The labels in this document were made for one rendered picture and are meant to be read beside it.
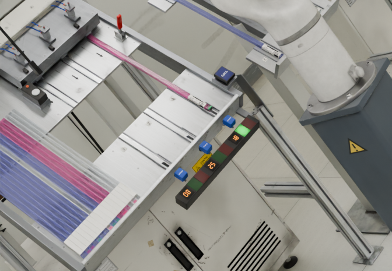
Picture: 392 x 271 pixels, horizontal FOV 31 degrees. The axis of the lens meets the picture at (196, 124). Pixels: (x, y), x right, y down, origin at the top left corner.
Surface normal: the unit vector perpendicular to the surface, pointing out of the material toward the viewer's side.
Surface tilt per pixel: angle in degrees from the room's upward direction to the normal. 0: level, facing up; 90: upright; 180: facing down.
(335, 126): 90
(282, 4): 31
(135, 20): 90
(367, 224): 0
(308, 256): 0
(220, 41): 90
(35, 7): 46
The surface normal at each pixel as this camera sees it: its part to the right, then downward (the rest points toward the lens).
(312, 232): -0.60, -0.74
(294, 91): 0.52, -0.10
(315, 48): 0.05, 0.33
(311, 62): -0.28, 0.54
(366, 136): -0.51, 0.64
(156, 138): -0.06, -0.57
